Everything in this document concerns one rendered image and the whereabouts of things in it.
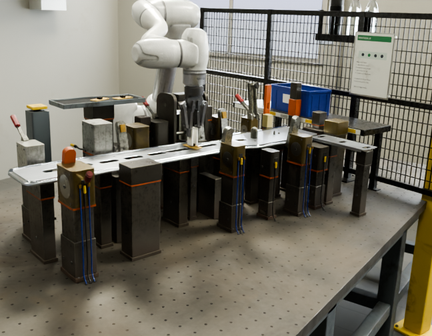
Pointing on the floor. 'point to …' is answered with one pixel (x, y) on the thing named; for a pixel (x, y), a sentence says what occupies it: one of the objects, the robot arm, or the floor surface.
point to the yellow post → (425, 257)
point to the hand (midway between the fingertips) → (193, 136)
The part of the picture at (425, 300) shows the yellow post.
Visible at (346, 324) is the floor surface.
